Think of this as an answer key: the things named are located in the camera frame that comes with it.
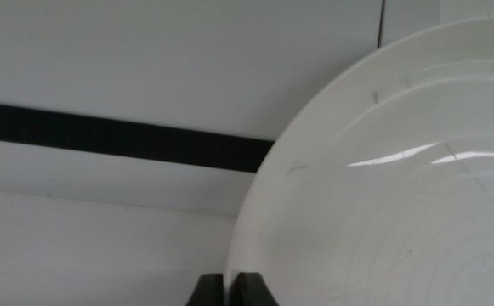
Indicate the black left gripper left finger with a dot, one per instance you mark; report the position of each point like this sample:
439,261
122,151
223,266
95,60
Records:
208,293

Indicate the white shallow bowl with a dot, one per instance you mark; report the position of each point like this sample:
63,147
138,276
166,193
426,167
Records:
378,204

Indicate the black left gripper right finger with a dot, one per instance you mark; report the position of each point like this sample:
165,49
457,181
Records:
251,293

